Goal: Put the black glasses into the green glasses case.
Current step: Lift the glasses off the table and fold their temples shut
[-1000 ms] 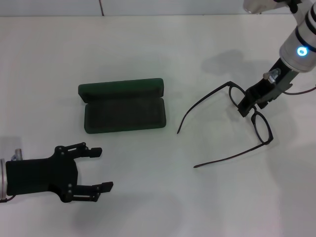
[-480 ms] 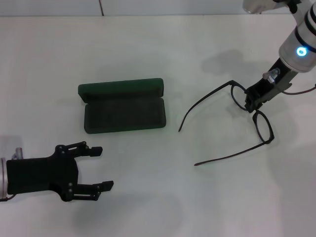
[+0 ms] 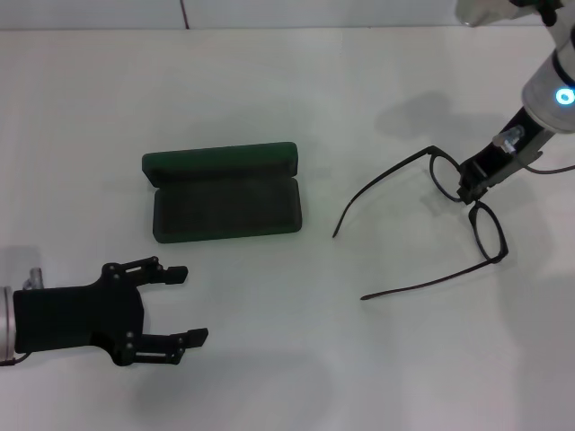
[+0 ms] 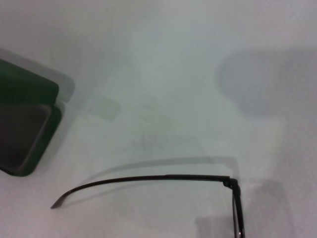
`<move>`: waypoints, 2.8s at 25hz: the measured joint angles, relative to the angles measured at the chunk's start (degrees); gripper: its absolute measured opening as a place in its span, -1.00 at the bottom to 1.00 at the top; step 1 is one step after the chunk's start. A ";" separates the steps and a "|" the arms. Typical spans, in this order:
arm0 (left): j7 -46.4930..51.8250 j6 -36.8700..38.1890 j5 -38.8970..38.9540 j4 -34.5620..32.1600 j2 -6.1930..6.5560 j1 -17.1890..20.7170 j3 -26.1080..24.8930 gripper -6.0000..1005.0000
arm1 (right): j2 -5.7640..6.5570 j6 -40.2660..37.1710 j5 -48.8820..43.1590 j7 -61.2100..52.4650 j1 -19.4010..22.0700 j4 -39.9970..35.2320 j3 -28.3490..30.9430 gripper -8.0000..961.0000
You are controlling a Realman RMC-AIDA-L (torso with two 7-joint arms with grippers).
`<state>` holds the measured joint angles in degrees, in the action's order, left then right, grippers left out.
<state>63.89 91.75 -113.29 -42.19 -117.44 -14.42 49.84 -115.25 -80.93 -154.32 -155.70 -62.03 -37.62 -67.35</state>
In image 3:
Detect green glasses case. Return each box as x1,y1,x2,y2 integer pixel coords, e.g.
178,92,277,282
141,141,302,245

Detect black glasses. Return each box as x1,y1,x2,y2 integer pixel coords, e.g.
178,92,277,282
332,145,510,302

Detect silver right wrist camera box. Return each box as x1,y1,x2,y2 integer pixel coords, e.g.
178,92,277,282
454,0,565,27

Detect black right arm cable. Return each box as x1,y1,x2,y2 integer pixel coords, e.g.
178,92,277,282
516,150,575,175

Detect silver left gripper connector stub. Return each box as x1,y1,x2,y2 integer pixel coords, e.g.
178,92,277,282
22,267,46,291

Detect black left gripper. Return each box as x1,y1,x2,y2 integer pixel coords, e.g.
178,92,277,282
13,255,210,368

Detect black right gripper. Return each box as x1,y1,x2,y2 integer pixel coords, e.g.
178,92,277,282
456,106,554,202

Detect silver gripper connector stub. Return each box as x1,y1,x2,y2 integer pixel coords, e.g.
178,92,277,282
22,267,46,291
492,127,526,154

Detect silver right gripper connector stub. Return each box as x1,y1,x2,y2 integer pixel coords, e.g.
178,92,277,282
492,127,526,154

